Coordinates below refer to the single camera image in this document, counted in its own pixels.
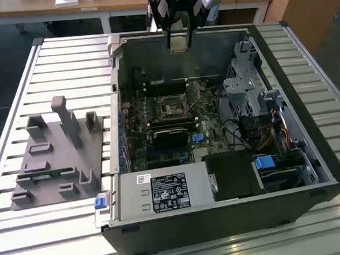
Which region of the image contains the metal drive cage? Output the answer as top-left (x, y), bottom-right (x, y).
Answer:
top-left (220, 39), bottom-right (275, 119)

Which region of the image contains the black RAM slot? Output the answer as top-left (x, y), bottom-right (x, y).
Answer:
top-left (154, 79), bottom-right (187, 90)
top-left (150, 122), bottom-right (197, 133)
top-left (150, 117), bottom-right (195, 128)
top-left (155, 86), bottom-right (188, 96)

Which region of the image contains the black open PC case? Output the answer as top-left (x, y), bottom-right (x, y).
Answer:
top-left (88, 18), bottom-right (340, 255)

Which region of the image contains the pale blue teach pendant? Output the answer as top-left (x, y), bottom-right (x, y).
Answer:
top-left (205, 6), bottom-right (220, 27)

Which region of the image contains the hard disk in blue carrier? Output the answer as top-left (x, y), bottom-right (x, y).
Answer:
top-left (254, 151), bottom-right (309, 188)

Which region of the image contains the yellow red wire bundle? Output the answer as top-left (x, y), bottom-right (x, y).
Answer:
top-left (256, 105), bottom-right (293, 153)

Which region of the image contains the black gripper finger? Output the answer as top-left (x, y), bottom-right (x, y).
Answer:
top-left (164, 0), bottom-right (184, 50)
top-left (185, 0), bottom-right (197, 51)

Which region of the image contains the black plastic shroud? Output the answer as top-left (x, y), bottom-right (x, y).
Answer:
top-left (202, 150), bottom-right (265, 203)

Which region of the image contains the wooden cabinet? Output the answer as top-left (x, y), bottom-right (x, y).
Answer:
top-left (262, 0), bottom-right (340, 58)

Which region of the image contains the silver power supply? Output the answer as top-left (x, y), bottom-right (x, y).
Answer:
top-left (114, 161), bottom-right (217, 222)

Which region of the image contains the silver CPU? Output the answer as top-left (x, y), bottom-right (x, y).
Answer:
top-left (171, 33), bottom-right (191, 55)

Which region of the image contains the black cable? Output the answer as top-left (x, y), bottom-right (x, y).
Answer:
top-left (220, 118), bottom-right (255, 154)

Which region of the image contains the wooden desk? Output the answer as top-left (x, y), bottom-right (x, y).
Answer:
top-left (0, 0), bottom-right (277, 40)

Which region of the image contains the blue plastic latch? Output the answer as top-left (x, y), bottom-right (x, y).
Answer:
top-left (93, 192), bottom-right (111, 211)

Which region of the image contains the CPU socket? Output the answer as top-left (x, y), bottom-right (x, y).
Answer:
top-left (159, 93), bottom-right (191, 119)

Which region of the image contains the green motherboard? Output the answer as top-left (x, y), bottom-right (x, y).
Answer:
top-left (116, 77), bottom-right (233, 172)

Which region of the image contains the green RAM stick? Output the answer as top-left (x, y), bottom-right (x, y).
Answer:
top-left (16, 167), bottom-right (75, 182)

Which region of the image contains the grey parts rack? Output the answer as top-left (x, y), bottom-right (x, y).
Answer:
top-left (5, 93), bottom-right (111, 212)

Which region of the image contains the small silver heatsink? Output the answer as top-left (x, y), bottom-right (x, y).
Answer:
top-left (192, 147), bottom-right (212, 163)

